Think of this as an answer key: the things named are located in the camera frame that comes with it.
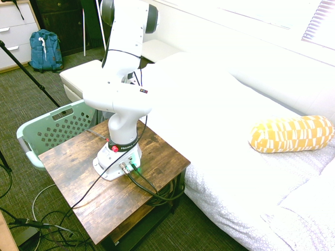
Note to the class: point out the red round button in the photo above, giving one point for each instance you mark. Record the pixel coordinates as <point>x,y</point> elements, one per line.
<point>114,149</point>

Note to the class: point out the white cushioned ottoman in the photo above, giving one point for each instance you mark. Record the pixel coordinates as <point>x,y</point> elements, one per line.
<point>83,75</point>

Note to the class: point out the white padded backrest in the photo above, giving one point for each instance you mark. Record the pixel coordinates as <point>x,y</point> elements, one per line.
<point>288,86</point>

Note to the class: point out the yellow white patterned bolster pillow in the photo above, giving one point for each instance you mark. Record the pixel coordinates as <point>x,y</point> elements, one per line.
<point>290,133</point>

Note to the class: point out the white folded blanket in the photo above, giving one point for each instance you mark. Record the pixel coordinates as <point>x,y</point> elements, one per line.
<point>303,217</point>

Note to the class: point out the window blind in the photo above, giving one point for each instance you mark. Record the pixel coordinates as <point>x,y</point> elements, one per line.
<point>320,23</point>

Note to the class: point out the mint green laundry basket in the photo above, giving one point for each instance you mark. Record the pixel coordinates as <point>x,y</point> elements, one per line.
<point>65,125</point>

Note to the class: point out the light wooden board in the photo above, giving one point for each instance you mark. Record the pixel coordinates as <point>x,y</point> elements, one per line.
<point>5,235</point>

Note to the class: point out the bed with white quilt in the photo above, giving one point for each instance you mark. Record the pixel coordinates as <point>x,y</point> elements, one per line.
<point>235,170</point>

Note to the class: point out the blue backpack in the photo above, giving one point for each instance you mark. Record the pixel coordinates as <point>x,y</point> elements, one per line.
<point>45,52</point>

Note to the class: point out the white drawer dresser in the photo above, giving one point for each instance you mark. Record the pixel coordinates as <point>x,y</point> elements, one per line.
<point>15,31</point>

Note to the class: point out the white clothes rack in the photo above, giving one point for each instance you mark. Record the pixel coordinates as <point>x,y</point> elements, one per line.
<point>84,31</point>

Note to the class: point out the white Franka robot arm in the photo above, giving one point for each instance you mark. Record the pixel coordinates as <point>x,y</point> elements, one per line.
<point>123,104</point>

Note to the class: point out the dark wooden cabinet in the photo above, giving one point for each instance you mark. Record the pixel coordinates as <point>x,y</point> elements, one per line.
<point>65,23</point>

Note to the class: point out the rustic wooden side table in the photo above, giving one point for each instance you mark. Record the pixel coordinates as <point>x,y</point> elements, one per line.
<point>115,204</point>

